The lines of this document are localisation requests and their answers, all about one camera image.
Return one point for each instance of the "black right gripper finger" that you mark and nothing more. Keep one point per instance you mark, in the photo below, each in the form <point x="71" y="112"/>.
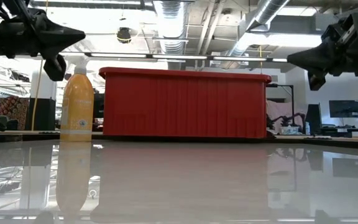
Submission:
<point x="315" y="57"/>
<point x="317" y="81"/>

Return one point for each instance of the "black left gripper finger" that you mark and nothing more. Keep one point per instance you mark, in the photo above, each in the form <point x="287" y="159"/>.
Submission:
<point x="61" y="35"/>
<point x="55" y="68"/>

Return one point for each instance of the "black background robot arm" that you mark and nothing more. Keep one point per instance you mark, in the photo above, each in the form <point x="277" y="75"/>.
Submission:
<point x="286" y="119"/>

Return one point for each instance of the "red plastic bin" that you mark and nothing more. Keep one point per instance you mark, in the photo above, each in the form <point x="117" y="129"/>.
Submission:
<point x="185" y="105"/>

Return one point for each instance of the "black bent floor stand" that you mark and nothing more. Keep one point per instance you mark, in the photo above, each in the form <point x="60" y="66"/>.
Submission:
<point x="291" y="99"/>

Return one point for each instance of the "black computer monitor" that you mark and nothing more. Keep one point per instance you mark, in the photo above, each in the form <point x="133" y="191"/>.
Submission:
<point x="344" y="108"/>
<point x="313" y="118"/>

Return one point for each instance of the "orange spray bottle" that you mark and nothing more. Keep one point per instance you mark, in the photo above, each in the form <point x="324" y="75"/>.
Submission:
<point x="78" y="105"/>

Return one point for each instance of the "black square box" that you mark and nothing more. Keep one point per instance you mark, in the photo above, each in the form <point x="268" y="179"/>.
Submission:
<point x="43" y="113"/>

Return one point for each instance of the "pink cloth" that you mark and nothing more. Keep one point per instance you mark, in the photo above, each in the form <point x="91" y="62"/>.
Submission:
<point x="278" y="109"/>

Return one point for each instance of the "dark office desk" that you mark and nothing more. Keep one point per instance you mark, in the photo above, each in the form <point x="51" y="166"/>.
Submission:
<point x="337" y="130"/>

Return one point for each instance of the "small white box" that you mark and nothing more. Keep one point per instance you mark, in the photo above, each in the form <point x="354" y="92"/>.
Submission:
<point x="289" y="130"/>

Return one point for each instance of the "red patterned cloth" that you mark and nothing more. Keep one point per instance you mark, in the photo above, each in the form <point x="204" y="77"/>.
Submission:
<point x="12" y="109"/>

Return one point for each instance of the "long ceiling light strip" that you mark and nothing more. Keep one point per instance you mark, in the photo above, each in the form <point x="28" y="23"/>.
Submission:
<point x="179" y="57"/>

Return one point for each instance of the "black ceiling dome camera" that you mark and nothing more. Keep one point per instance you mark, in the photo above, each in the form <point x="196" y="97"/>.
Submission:
<point x="124" y="35"/>

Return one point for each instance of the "silver smooth ventilation duct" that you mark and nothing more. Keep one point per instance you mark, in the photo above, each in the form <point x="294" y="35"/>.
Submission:
<point x="259" y="18"/>

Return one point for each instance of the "silver ribbed ventilation duct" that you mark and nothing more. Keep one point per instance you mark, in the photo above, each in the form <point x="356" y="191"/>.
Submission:
<point x="171" y="25"/>

